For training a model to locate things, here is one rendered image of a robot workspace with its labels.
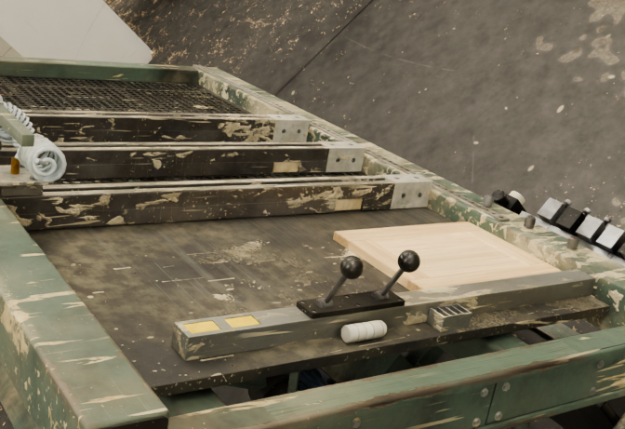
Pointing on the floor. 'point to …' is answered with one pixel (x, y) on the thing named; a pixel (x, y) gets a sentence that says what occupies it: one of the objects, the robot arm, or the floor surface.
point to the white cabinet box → (61, 16)
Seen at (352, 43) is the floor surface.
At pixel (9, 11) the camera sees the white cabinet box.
